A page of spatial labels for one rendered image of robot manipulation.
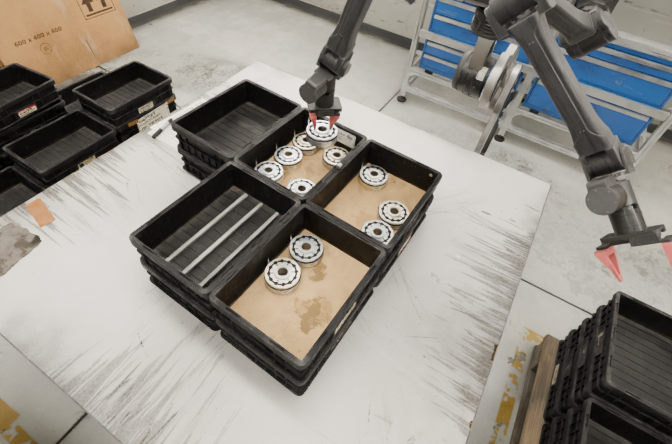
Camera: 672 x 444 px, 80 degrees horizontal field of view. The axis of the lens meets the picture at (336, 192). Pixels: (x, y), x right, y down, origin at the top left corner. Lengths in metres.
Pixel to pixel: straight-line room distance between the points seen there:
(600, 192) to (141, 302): 1.22
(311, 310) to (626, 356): 1.20
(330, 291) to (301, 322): 0.12
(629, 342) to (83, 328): 1.84
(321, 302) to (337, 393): 0.24
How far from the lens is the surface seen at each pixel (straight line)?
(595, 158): 1.00
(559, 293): 2.56
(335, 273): 1.21
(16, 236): 1.69
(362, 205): 1.38
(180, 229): 1.34
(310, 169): 1.48
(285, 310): 1.15
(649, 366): 1.92
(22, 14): 3.72
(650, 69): 3.03
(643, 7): 3.80
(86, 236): 1.60
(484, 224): 1.65
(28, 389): 2.22
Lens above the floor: 1.86
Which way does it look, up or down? 47 degrees down
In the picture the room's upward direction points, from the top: 7 degrees clockwise
